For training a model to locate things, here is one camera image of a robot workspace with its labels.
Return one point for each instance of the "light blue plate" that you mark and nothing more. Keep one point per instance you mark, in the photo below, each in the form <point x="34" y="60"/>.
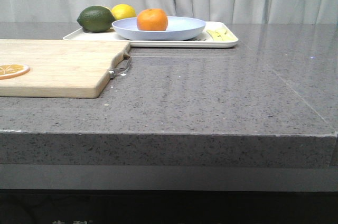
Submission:
<point x="178" y="29"/>

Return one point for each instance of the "orange fruit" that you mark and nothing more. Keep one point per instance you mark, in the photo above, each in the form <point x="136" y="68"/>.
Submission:
<point x="152" y="19"/>

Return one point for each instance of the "cream white tray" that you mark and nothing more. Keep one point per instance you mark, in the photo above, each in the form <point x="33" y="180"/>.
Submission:
<point x="203" y="40"/>

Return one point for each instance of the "yellow lemon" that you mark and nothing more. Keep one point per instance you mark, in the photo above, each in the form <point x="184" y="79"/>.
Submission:
<point x="122" y="11"/>

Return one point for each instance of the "green lime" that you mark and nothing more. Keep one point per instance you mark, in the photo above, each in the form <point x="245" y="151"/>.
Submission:
<point x="96" y="19"/>

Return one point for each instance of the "wooden cutting board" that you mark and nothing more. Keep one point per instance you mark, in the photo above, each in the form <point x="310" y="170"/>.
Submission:
<point x="59" y="68"/>

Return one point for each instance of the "orange slice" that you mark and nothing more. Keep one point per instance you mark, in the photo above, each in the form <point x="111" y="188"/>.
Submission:
<point x="13" y="70"/>

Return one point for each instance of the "metal cutting board handle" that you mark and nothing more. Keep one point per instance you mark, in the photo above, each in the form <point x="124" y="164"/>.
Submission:
<point x="122" y="67"/>

